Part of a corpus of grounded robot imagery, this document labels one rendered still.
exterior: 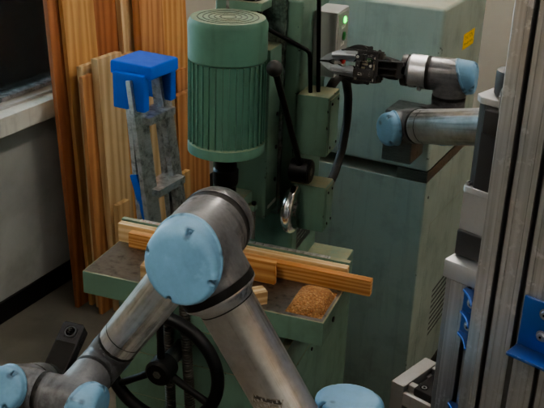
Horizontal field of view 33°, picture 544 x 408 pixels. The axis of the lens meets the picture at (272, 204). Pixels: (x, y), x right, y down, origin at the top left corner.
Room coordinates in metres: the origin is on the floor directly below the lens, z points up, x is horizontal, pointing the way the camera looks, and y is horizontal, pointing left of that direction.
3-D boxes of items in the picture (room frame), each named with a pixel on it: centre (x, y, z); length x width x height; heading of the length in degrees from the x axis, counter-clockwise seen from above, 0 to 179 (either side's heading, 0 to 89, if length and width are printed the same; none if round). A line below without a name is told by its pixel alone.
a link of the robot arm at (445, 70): (2.00, -0.39, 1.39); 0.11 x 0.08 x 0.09; 70
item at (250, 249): (2.01, 0.10, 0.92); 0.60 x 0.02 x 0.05; 71
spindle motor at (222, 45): (1.99, 0.11, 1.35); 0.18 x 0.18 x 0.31
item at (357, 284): (1.98, 0.06, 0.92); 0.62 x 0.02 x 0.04; 71
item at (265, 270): (1.95, 0.09, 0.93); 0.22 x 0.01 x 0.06; 71
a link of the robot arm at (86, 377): (1.28, 0.31, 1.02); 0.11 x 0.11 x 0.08; 74
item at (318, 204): (2.12, -0.10, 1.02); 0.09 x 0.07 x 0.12; 71
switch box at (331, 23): (2.25, -0.13, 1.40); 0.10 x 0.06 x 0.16; 161
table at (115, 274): (1.89, 0.14, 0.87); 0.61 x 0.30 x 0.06; 71
